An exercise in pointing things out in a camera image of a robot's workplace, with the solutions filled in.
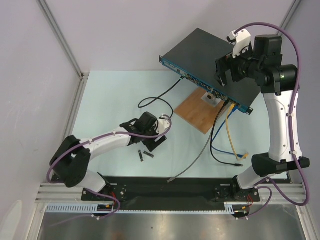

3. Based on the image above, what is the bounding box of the black transceiver plug slanted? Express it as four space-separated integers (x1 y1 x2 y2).
143 151 155 158

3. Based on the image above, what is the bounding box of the black transceiver plug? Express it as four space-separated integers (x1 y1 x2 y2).
138 150 144 162

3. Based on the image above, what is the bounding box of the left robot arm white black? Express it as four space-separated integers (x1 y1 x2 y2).
47 112 172 200

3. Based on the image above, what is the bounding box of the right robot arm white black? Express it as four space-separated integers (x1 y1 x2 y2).
215 33 310 201

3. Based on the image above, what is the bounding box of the wooden board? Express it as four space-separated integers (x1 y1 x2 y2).
174 87 224 134

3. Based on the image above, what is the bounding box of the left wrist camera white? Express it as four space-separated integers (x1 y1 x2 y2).
156 114 172 135

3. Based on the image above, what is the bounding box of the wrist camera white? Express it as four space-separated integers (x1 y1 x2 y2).
156 114 172 135
227 29 251 59

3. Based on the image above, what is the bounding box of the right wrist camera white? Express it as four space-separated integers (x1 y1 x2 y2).
227 29 251 59

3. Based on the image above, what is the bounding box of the black ethernet cable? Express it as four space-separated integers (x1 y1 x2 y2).
209 100 243 168

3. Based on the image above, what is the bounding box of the grey cable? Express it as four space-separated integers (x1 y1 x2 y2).
166 102 227 184

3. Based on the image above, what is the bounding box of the blue ethernet cable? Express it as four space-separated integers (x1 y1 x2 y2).
211 109 245 160

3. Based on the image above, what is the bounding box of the grey metal switch mount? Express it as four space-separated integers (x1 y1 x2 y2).
201 92 221 107

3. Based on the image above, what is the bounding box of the blue black network switch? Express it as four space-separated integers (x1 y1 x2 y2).
159 28 261 115

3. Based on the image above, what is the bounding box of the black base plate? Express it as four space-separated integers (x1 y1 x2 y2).
49 175 292 211

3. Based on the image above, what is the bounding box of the yellow ethernet cable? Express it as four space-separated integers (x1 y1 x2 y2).
226 104 250 161

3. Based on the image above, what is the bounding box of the white slotted cable duct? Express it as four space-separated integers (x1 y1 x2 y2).
46 203 114 214

